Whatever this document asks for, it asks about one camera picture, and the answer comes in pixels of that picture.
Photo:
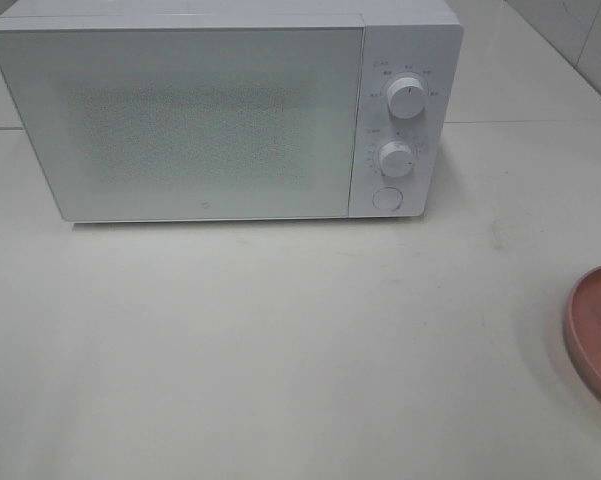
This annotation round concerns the pink round plate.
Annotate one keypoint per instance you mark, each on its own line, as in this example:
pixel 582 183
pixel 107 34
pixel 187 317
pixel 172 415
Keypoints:
pixel 582 329

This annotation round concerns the lower white timer knob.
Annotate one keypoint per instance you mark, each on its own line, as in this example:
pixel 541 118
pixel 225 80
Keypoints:
pixel 396 159

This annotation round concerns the upper white power knob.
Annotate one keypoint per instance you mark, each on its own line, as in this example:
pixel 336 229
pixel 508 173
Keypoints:
pixel 406 96

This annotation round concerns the white microwave oven body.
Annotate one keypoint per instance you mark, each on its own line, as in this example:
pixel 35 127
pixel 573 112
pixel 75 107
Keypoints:
pixel 427 48

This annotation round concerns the round white door button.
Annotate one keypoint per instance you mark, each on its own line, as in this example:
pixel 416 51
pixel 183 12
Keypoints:
pixel 388 199

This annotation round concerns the white microwave door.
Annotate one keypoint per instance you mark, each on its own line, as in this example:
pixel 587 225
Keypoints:
pixel 186 125

